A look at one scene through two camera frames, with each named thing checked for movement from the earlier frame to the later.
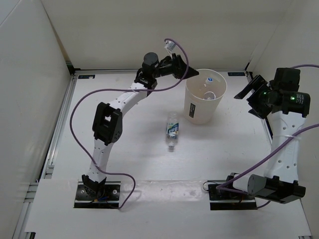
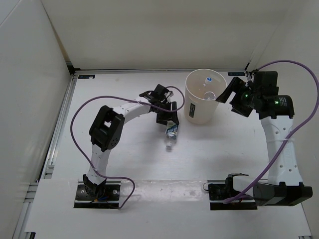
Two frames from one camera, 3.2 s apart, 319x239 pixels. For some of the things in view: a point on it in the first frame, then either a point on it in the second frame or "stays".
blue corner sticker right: (236, 73) stays
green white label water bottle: (172, 133) stays
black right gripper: (259, 111) -> (236, 84)
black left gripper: (179, 68) -> (169, 116)
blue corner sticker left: (90, 76) stays
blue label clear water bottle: (209, 95) stays
